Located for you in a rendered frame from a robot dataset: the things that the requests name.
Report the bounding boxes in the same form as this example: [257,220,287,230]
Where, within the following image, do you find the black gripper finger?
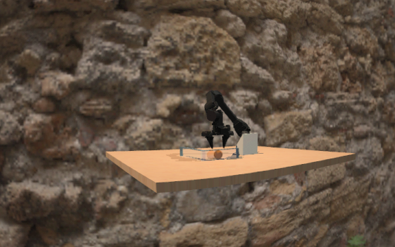
[205,137,214,149]
[222,137,229,148]

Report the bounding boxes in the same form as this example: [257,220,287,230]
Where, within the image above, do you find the low clear walls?
[180,148,239,161]

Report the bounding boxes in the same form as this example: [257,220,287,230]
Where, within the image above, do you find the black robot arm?
[204,91,251,137]

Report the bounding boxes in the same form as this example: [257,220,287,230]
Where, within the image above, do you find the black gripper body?
[202,121,234,137]

